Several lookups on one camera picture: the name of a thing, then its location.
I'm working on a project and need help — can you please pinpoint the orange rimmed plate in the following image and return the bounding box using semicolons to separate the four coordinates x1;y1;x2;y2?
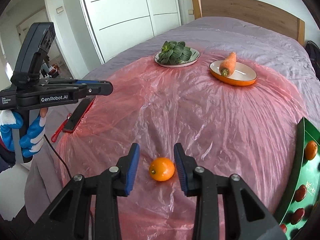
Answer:
209;61;257;87

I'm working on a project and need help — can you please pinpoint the pink plastic sheet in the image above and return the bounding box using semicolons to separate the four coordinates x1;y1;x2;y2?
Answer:
56;51;307;239

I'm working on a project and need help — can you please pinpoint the red phone strap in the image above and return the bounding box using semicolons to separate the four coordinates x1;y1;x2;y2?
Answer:
50;113;73;143

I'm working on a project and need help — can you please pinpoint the green rectangular tray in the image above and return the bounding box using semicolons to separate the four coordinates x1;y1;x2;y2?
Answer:
274;117;319;239

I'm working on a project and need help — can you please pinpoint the mandarin orange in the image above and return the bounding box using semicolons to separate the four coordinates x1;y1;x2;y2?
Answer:
304;140;318;161

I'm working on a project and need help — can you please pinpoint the orange carrot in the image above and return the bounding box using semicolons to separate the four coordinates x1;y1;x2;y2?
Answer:
219;52;236;77

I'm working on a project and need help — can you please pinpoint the small smooth orange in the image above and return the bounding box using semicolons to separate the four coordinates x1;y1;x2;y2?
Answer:
149;158;175;181

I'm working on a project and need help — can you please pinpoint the red cased smartphone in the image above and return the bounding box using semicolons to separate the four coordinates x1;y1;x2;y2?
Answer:
62;97;95;133

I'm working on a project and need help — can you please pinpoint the black backpack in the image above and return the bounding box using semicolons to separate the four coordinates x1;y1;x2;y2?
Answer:
305;41;320;80

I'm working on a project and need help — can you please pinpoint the wooden headboard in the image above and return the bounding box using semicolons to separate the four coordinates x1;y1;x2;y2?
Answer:
192;0;305;46

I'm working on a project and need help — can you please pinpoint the left blue gloved hand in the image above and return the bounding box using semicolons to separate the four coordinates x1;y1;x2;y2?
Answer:
0;107;49;158

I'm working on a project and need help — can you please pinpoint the green bok choy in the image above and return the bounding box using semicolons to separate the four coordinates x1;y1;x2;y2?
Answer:
159;41;191;64

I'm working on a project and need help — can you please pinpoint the white wardrobe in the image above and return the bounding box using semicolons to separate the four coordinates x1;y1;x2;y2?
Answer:
80;0;181;63

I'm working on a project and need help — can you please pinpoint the white plate with greens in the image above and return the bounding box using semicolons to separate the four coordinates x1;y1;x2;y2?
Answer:
153;48;200;68

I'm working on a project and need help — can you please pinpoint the purple bed cover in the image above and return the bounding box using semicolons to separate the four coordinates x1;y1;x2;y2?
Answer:
24;17;319;222

